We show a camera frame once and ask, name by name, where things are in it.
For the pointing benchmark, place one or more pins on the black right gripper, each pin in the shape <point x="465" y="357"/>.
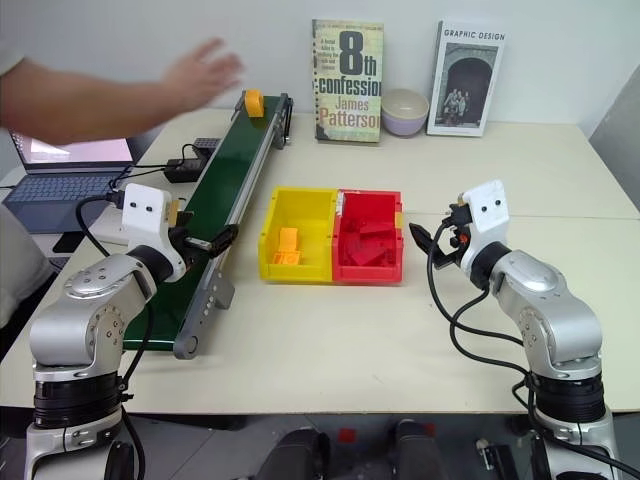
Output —
<point x="459" y="239"/>

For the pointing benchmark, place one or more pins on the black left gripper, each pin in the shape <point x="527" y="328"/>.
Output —
<point x="192" y="247"/>

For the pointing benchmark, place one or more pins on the person's bare forearm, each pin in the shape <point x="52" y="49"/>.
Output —
<point x="75" y="110"/>

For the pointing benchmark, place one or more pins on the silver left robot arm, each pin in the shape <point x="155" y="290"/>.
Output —
<point x="85" y="320"/>

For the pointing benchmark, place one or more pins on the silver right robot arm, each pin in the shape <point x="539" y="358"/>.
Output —
<point x="555" y="320"/>

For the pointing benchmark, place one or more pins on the green conveyor belt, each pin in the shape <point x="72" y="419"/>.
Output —
<point x="225" y="160"/>

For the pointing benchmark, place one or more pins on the person's bare hand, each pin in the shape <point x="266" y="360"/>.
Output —
<point x="202" y="77"/>

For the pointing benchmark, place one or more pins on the black power adapter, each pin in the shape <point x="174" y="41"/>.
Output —
<point x="182" y="170"/>

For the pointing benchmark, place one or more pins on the red triangular block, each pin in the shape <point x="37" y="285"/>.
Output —
<point x="365" y="256"/>

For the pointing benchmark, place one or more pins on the red plastic bin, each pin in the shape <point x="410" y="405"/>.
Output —
<point x="367" y="207"/>

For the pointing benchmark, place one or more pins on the black controller box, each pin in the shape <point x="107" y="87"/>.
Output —
<point x="206" y="145"/>

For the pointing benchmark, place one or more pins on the orange upright block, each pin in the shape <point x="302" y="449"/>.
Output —
<point x="288" y="239"/>

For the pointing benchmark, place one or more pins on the orange flat studded block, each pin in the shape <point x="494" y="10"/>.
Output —
<point x="286" y="258"/>

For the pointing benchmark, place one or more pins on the yellow plastic bin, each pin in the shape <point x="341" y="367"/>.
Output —
<point x="300" y="210"/>

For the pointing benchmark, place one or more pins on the lavender ceramic bowl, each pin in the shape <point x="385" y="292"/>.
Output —
<point x="405" y="115"/>

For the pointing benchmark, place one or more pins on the dark flat phone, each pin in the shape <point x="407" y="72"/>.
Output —
<point x="67" y="243"/>

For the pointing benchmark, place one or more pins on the grey laptop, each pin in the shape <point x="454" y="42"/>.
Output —
<point x="50" y="195"/>

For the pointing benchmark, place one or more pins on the graphic design white book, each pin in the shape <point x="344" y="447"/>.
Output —
<point x="467" y="80"/>

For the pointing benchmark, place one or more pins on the person's grey clothing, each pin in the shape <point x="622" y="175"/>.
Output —
<point x="17" y="270"/>

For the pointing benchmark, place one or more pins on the dark rounded shape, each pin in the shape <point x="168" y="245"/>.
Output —
<point x="416" y="450"/>
<point x="295" y="455"/>

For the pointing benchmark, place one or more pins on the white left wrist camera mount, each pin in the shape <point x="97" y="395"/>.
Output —
<point x="145" y="220"/>

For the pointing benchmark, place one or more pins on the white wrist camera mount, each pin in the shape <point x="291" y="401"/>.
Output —
<point x="145" y="220"/>
<point x="487" y="207"/>

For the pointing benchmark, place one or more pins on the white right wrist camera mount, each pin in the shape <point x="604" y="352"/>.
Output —
<point x="487" y="207"/>

